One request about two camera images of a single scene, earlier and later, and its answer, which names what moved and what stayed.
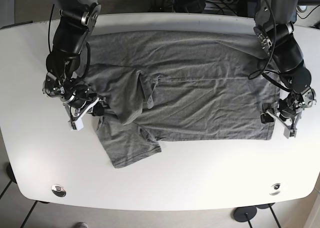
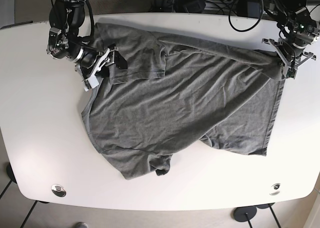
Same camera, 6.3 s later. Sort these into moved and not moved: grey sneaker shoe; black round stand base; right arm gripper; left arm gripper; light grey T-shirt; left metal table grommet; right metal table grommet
Moved: light grey T-shirt; left arm gripper; right arm gripper
Not moved: black round stand base; left metal table grommet; grey sneaker shoe; right metal table grommet
